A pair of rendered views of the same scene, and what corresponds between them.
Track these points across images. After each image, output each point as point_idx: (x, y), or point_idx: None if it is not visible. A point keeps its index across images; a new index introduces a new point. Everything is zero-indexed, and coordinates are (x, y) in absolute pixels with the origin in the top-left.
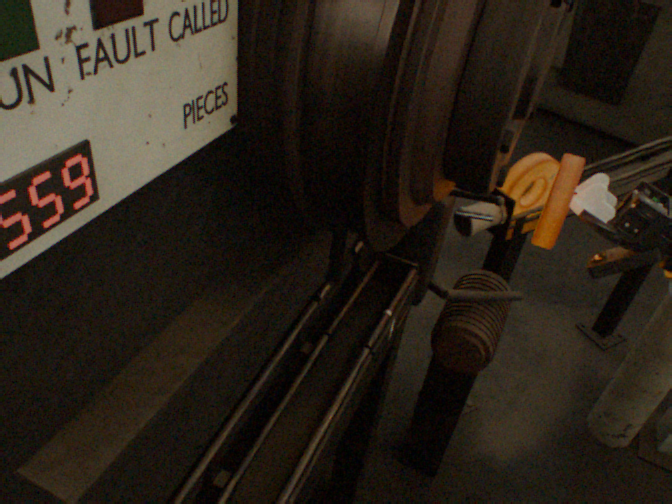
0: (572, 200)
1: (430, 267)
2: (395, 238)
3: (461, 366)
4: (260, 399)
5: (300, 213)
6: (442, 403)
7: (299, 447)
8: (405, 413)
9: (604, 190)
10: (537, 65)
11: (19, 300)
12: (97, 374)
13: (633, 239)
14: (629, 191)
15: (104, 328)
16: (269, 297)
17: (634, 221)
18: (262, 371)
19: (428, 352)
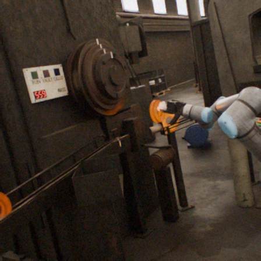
0: (157, 108)
1: (137, 138)
2: (104, 113)
3: (157, 166)
4: (87, 154)
5: (81, 106)
6: (162, 186)
7: None
8: None
9: (161, 103)
10: (110, 74)
11: (38, 109)
12: (50, 129)
13: (171, 110)
14: None
15: (50, 121)
16: (82, 126)
17: (169, 106)
18: (85, 144)
19: None
